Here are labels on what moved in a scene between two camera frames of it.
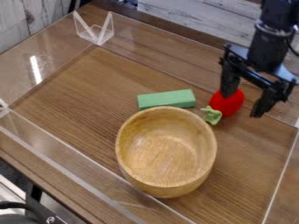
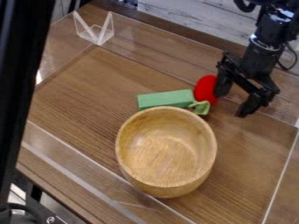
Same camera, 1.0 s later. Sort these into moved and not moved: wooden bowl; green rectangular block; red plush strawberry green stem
Moved: red plush strawberry green stem
Not moved: wooden bowl; green rectangular block
